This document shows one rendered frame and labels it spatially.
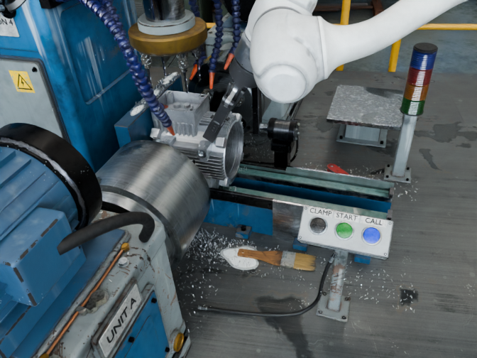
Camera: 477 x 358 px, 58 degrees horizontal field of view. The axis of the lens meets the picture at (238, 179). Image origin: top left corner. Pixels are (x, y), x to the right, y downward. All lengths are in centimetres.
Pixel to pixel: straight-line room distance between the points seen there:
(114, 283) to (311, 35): 48
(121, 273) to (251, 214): 56
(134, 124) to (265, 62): 48
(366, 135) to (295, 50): 94
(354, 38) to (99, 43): 66
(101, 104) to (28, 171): 59
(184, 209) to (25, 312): 37
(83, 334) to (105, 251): 13
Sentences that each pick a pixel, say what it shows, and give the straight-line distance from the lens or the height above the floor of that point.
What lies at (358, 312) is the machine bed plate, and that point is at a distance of 106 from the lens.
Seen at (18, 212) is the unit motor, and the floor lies 132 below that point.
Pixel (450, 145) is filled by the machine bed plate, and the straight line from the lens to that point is 166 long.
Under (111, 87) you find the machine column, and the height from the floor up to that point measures 117.
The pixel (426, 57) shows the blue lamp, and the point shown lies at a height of 120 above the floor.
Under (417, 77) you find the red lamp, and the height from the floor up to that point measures 114.
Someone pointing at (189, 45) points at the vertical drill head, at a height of 131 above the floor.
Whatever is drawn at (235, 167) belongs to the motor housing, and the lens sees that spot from 120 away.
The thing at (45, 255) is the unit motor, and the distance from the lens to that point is 55.
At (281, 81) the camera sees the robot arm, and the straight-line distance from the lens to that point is 68.
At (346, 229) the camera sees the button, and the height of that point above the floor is 107.
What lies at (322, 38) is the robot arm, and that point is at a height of 141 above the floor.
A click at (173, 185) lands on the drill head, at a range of 86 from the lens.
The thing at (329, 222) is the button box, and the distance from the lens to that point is 85.
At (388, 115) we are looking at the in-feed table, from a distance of 153.
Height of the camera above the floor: 165
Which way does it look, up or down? 38 degrees down
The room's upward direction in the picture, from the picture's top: 4 degrees counter-clockwise
